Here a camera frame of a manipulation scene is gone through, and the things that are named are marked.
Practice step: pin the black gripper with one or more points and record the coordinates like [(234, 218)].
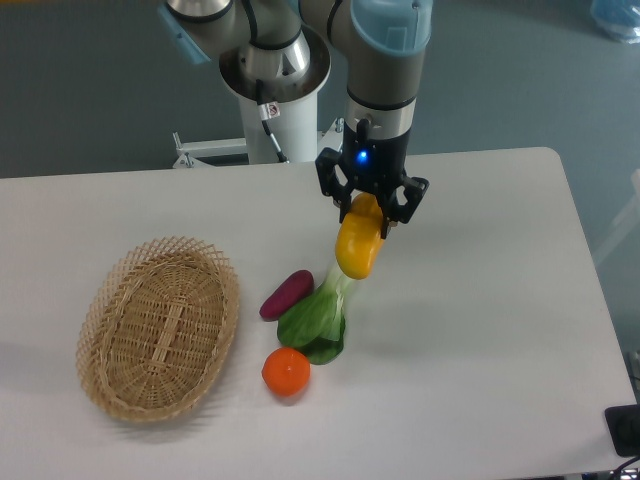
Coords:
[(375, 166)]

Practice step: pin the yellow mango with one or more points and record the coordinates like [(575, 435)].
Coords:
[(359, 238)]

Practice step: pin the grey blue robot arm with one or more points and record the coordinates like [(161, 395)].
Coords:
[(383, 42)]

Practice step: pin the woven wicker basket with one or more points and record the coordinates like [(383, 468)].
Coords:
[(158, 331)]

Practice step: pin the purple sweet potato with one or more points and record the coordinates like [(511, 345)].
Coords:
[(292, 290)]

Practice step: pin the green bok choy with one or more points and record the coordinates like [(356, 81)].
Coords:
[(316, 325)]

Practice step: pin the orange fruit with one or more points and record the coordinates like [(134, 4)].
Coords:
[(286, 372)]

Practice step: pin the blue plastic bag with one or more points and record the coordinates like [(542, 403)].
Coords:
[(618, 18)]

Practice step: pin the black device at table edge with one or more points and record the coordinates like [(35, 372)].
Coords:
[(623, 425)]

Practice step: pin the white pedestal foot bracket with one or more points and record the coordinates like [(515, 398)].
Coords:
[(234, 151)]

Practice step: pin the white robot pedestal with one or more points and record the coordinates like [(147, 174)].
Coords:
[(277, 92)]

